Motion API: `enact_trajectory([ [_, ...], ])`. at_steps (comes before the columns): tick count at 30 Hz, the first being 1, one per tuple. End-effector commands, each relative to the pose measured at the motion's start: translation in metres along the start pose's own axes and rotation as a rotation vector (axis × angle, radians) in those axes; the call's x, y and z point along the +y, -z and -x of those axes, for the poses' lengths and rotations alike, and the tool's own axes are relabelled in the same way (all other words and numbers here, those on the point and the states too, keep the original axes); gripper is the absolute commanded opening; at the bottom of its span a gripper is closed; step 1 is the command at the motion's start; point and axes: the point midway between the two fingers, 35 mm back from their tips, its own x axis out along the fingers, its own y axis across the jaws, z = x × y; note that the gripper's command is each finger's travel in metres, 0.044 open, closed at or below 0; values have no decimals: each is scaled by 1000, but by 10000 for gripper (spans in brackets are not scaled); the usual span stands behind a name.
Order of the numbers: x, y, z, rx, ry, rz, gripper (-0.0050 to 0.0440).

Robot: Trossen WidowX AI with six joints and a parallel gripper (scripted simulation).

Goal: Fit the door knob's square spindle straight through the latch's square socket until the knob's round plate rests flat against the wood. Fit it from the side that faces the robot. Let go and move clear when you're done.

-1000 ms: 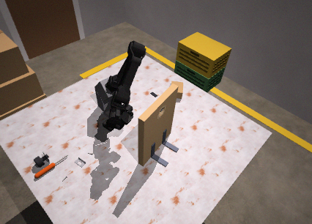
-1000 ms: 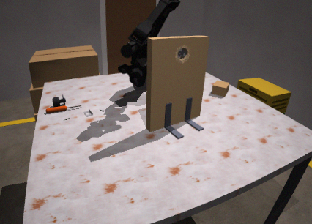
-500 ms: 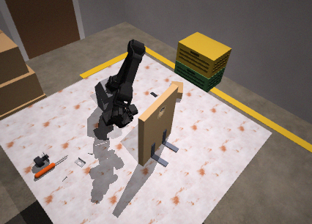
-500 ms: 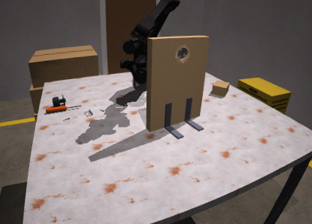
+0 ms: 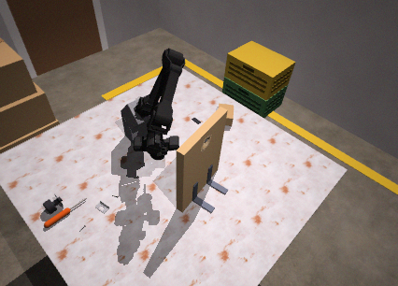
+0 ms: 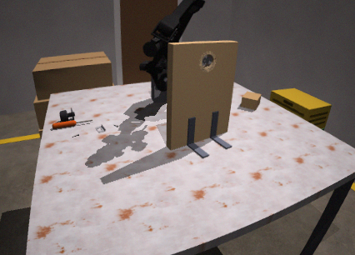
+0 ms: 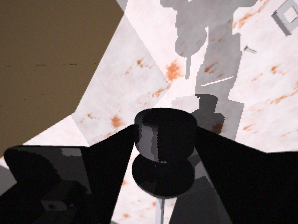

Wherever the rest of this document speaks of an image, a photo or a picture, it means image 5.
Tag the brown wooden door panel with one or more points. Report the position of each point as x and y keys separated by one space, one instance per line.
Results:
x=195 y=156

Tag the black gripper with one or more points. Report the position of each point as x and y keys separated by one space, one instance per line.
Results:
x=172 y=143

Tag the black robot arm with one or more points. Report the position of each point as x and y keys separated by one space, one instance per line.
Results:
x=161 y=112

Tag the tan cardboard box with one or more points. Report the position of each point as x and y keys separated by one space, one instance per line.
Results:
x=230 y=113

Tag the orange-handled screwdriver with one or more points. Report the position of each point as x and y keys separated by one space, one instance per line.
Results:
x=57 y=217

